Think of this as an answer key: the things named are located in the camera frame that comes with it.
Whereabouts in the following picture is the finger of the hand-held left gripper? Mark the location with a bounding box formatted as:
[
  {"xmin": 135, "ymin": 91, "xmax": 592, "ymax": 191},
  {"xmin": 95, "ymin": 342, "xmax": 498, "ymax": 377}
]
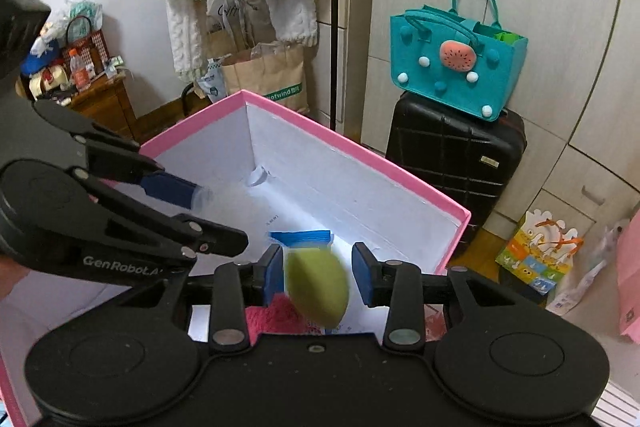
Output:
[
  {"xmin": 35, "ymin": 101, "xmax": 213, "ymax": 210},
  {"xmin": 70, "ymin": 167, "xmax": 249, "ymax": 260}
]

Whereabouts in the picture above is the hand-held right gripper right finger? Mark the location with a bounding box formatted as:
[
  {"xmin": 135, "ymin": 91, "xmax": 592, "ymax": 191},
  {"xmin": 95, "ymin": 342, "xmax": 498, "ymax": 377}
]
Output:
[{"xmin": 351, "ymin": 242, "xmax": 551, "ymax": 353}]

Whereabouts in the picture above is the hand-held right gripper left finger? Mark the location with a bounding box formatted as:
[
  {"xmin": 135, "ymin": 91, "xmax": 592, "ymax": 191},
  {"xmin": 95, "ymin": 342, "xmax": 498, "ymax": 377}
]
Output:
[{"xmin": 120, "ymin": 244, "xmax": 286, "ymax": 354}]

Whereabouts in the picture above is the blue wet wipes pack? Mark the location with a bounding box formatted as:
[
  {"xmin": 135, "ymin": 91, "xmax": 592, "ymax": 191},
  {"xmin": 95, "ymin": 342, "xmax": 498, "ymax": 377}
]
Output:
[{"xmin": 270, "ymin": 231, "xmax": 333, "ymax": 253}]

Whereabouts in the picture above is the green sponge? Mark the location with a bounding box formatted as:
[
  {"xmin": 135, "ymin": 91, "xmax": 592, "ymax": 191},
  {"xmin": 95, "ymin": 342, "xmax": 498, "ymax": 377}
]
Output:
[{"xmin": 285, "ymin": 247, "xmax": 353, "ymax": 328}]

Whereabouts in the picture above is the pink sponge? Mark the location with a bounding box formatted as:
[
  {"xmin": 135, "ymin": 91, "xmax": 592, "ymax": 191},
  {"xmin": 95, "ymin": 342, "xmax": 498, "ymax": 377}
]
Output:
[{"xmin": 245, "ymin": 292, "xmax": 326, "ymax": 338}]

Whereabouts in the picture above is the pink cardboard box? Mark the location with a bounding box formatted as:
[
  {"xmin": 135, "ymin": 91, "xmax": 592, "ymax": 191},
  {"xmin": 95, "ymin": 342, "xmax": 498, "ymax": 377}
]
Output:
[{"xmin": 0, "ymin": 89, "xmax": 472, "ymax": 427}]

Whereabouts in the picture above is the wooden nightstand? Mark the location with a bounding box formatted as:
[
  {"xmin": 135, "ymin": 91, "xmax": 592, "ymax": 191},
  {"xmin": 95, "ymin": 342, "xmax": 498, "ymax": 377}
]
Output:
[{"xmin": 17, "ymin": 74, "xmax": 141, "ymax": 142}]

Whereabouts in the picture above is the white blue pouch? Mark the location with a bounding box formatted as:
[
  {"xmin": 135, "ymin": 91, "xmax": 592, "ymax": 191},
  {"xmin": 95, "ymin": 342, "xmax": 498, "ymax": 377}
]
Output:
[{"xmin": 195, "ymin": 57, "xmax": 227, "ymax": 104}]

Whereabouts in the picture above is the black suitcase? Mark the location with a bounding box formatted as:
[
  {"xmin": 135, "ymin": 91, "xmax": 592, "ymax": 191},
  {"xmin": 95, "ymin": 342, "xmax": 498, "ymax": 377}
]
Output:
[{"xmin": 385, "ymin": 92, "xmax": 528, "ymax": 258}]

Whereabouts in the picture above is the orange drink bottle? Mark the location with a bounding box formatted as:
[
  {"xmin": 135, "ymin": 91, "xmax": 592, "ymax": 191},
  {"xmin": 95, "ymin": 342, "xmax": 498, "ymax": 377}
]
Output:
[{"xmin": 70, "ymin": 49, "xmax": 91, "ymax": 90}]

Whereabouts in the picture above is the brown paper bag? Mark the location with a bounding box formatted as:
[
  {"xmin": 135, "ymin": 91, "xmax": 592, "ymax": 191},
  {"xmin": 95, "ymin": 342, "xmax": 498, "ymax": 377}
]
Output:
[{"xmin": 215, "ymin": 42, "xmax": 308, "ymax": 115}]

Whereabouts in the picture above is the red checkered basket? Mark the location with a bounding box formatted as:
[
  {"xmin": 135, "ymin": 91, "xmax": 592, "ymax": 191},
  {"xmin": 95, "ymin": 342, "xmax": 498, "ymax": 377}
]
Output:
[{"xmin": 62, "ymin": 17, "xmax": 108, "ymax": 72}]

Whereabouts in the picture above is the printed gift bag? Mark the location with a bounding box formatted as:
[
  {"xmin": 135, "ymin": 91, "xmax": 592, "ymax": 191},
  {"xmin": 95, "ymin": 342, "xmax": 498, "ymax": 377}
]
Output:
[{"xmin": 495, "ymin": 207, "xmax": 583, "ymax": 308}]

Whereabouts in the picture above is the clear printed plastic bag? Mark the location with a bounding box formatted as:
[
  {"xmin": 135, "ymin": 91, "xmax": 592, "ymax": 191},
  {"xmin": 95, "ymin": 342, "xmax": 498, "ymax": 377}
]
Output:
[{"xmin": 205, "ymin": 0, "xmax": 271, "ymax": 58}]

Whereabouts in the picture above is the teal felt handbag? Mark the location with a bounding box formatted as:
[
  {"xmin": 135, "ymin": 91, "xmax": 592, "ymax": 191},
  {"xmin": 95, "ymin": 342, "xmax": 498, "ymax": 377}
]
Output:
[{"xmin": 390, "ymin": 0, "xmax": 529, "ymax": 122}]

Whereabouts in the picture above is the white plastic packaging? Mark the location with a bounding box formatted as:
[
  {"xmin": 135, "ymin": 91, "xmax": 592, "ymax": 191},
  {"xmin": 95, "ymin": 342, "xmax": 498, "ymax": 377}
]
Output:
[{"xmin": 547, "ymin": 219, "xmax": 628, "ymax": 315}]

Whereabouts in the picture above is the pink paper bag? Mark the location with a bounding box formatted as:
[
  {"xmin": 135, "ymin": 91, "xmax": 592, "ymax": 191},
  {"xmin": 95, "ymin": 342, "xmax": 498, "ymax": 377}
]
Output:
[{"xmin": 615, "ymin": 212, "xmax": 640, "ymax": 343}]

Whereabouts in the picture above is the beige wardrobe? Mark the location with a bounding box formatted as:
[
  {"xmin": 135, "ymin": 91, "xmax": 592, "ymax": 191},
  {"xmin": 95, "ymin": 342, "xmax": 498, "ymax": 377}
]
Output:
[{"xmin": 345, "ymin": 0, "xmax": 640, "ymax": 253}]

